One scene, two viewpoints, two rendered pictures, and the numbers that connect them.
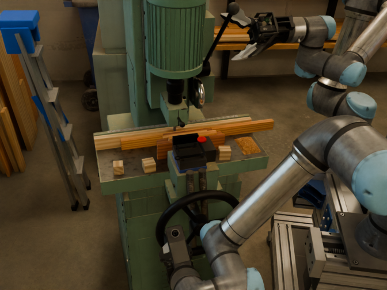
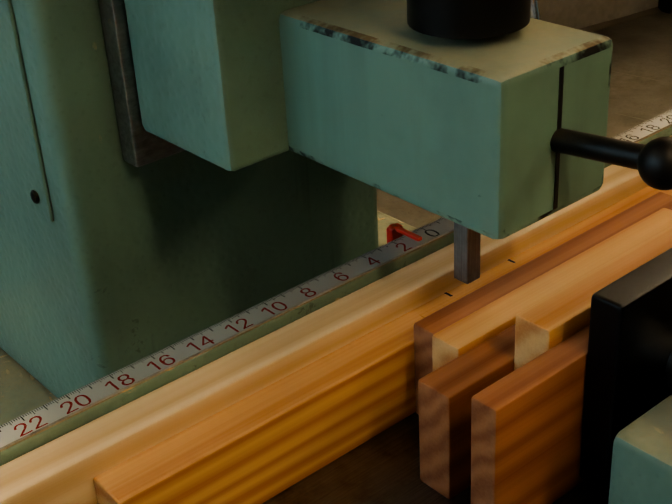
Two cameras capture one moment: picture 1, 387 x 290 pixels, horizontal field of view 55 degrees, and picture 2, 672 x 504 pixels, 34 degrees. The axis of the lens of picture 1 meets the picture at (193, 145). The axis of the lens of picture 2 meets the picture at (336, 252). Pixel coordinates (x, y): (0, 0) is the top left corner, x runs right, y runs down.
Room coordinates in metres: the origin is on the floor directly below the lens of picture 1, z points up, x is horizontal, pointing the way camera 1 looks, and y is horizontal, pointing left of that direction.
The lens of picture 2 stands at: (0.73, 0.29, 1.22)
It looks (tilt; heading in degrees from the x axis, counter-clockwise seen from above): 29 degrees down; 339
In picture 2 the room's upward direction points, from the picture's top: 3 degrees counter-clockwise
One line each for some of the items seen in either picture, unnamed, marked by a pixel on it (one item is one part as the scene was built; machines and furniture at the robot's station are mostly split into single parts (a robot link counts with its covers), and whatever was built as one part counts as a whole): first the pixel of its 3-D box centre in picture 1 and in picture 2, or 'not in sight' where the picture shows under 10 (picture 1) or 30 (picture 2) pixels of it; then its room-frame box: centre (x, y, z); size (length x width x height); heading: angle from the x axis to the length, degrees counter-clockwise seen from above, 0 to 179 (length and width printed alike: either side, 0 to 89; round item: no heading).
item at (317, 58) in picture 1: (312, 60); not in sight; (1.16, -0.37, 1.24); 0.11 x 0.08 x 0.11; 47
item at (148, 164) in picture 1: (148, 165); not in sight; (0.97, 0.15, 0.92); 0.04 x 0.04 x 0.03; 22
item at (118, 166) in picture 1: (118, 167); not in sight; (0.95, 0.24, 0.92); 0.03 x 0.03 x 0.04; 13
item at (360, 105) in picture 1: (356, 111); not in sight; (1.28, -0.63, 0.98); 0.13 x 0.12 x 0.14; 47
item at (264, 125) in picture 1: (200, 133); (598, 257); (1.17, -0.03, 0.92); 0.60 x 0.02 x 0.04; 108
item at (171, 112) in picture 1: (174, 109); (438, 112); (1.15, 0.08, 1.03); 0.14 x 0.07 x 0.09; 18
